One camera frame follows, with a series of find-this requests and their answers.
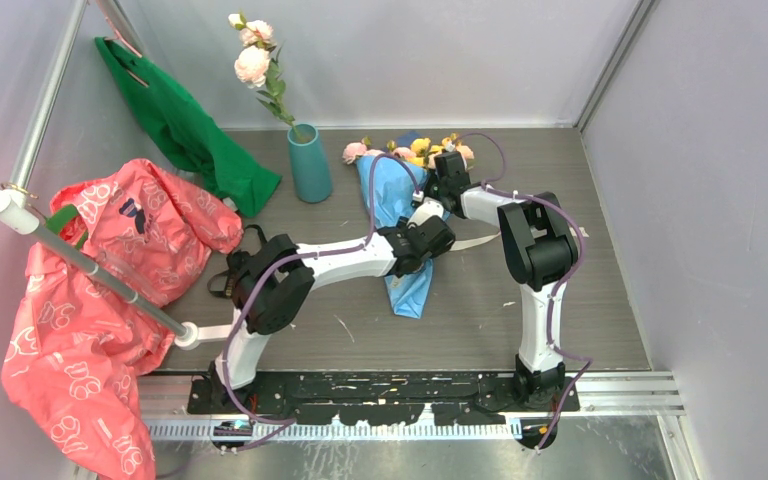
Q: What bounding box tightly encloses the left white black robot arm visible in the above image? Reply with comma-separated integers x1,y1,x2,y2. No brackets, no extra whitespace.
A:
212,215,456,413

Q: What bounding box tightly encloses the aluminium rail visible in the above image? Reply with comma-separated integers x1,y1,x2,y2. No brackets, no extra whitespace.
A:
138,371,684,448

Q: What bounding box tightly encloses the grey rod with white caps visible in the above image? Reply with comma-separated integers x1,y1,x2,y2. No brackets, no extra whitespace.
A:
0,190,232,350

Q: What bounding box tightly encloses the pink printed raincoat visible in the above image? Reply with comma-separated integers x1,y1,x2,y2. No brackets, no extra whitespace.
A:
1,159,243,479

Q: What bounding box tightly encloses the blue paper bouquet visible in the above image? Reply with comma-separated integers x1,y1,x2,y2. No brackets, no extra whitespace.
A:
342,140,434,319

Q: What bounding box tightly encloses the pink rose stem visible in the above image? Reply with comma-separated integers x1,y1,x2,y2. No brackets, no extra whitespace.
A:
227,11,311,142

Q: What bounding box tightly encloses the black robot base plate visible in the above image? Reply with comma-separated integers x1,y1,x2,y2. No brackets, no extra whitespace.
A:
186,371,580,426

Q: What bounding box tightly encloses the cream printed ribbon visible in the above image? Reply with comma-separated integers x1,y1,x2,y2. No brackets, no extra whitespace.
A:
450,227,590,252

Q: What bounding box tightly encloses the green cloth bag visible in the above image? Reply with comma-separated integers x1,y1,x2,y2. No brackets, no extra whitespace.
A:
94,37,282,217

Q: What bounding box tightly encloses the black strap with lettering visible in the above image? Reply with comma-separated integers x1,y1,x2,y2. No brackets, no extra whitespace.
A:
206,223,269,301

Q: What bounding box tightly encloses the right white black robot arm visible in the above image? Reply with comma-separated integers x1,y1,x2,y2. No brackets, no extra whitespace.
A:
424,151,580,411

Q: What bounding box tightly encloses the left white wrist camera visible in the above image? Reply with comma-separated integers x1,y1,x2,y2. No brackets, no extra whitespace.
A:
407,198,446,227

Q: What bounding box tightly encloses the teal ceramic vase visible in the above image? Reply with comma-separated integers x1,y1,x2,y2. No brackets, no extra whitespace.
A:
287,123,333,204

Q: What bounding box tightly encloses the silver metal frame pole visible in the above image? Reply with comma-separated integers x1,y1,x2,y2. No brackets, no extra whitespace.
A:
8,0,87,191

